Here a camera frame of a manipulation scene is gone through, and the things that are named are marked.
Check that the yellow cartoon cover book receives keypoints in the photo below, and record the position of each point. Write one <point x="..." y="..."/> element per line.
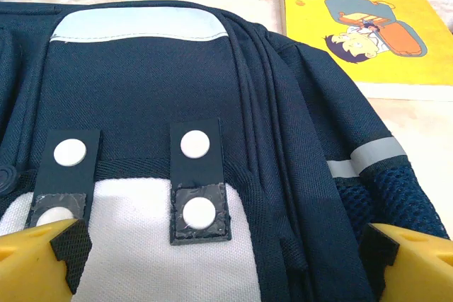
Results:
<point x="407" y="8"/>

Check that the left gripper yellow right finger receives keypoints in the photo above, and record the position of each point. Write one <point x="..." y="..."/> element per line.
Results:
<point x="421" y="270"/>

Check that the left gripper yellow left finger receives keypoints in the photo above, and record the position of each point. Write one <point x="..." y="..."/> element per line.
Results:
<point x="28" y="266"/>

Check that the navy blue backpack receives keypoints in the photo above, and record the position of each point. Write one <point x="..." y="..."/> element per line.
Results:
<point x="141" y="79"/>

